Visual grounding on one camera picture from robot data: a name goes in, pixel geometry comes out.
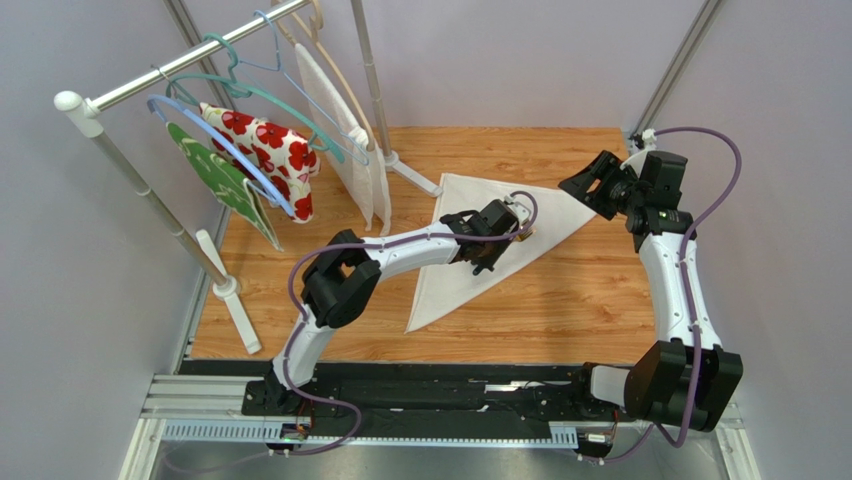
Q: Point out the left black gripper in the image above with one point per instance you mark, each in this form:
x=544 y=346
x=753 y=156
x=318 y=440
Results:
x=490 y=263

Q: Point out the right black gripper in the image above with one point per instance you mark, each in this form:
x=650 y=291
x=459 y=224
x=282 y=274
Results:
x=600 y=184

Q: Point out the white cloth napkin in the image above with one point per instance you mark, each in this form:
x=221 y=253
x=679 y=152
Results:
x=440 y=290

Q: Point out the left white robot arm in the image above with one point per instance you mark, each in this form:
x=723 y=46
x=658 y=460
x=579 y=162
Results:
x=331 y=286

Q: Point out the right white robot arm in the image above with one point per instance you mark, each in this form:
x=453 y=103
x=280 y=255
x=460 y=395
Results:
x=686 y=378

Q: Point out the white hanging towel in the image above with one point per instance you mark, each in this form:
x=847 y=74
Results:
x=362 y=169

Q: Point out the red floral cloth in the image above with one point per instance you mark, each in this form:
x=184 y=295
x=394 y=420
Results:
x=283 y=155

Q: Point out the green patterned cloth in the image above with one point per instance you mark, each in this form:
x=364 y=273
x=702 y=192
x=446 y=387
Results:
x=230 y=186

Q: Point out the beige wooden hanger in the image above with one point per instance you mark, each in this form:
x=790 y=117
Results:
x=339 y=73

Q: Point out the teal plastic hanger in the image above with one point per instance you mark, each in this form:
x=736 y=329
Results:
x=237 y=89

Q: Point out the light blue wire hanger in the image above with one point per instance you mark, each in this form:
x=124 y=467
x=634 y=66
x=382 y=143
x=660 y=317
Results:
x=299 y=86

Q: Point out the white slotted cable duct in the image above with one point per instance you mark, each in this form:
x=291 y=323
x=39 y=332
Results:
x=557 y=436

